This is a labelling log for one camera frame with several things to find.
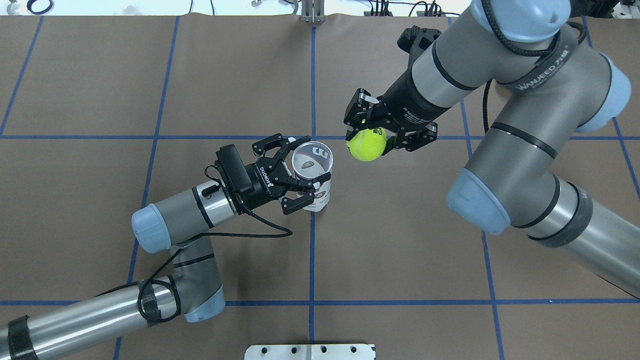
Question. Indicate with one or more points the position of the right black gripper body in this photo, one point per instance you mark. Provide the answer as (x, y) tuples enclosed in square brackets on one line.
[(409, 106)]

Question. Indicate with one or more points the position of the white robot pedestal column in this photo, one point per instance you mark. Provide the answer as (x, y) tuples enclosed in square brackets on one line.
[(323, 351)]

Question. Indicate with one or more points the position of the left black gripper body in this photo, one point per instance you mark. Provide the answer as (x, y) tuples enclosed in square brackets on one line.
[(261, 185)]

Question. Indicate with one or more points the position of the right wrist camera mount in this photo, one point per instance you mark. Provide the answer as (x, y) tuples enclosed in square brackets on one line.
[(416, 40)]

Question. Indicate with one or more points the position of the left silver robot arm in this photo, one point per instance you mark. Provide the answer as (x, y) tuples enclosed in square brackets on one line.
[(66, 206)]

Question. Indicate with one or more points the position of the clear tennis ball tube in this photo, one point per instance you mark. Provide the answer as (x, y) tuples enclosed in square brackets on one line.
[(311, 160)]

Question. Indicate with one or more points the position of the aluminium frame post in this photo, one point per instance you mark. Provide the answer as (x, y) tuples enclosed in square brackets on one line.
[(312, 11)]

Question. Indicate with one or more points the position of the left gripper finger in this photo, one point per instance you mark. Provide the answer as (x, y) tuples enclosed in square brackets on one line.
[(304, 185), (277, 141)]

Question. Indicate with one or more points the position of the yellow branded tennis ball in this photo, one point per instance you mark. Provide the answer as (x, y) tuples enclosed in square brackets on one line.
[(368, 145)]

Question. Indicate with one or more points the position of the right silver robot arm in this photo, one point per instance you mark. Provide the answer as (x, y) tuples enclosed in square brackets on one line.
[(558, 85)]

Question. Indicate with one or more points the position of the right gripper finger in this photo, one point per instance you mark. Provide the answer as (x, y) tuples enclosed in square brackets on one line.
[(404, 139), (360, 113)]

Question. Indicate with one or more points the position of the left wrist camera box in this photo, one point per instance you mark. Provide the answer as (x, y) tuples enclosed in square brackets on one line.
[(234, 175)]

